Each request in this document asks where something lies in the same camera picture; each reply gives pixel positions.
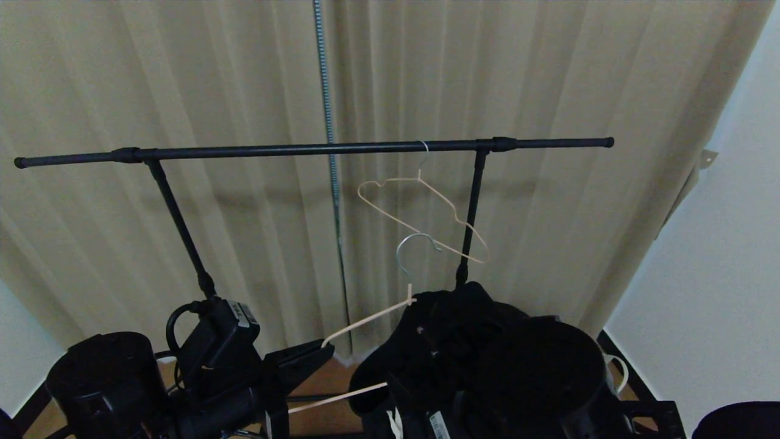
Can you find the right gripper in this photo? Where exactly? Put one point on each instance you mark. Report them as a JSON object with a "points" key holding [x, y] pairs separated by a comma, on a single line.
{"points": [[457, 421]]}

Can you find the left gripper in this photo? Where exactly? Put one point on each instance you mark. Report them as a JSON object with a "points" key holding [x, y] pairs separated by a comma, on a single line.
{"points": [[244, 414]]}

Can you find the pink clothes hanger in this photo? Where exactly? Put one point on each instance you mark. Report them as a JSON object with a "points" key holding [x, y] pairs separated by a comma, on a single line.
{"points": [[365, 320], [439, 196]]}

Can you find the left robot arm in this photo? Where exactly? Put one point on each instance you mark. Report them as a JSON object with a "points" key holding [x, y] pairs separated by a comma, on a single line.
{"points": [[103, 378]]}

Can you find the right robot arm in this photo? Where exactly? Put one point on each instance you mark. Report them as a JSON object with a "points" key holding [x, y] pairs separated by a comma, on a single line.
{"points": [[542, 378]]}

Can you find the white laundry basket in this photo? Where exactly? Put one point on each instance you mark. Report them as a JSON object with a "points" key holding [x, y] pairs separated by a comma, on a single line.
{"points": [[623, 372]]}

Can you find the black clothes rack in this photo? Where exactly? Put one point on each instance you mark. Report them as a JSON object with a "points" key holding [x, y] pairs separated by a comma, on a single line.
{"points": [[304, 149]]}

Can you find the beige curtain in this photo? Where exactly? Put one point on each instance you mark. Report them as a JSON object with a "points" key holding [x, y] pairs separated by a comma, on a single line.
{"points": [[183, 79]]}

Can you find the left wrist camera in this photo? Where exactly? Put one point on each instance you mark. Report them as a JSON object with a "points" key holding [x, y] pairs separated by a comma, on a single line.
{"points": [[219, 341]]}

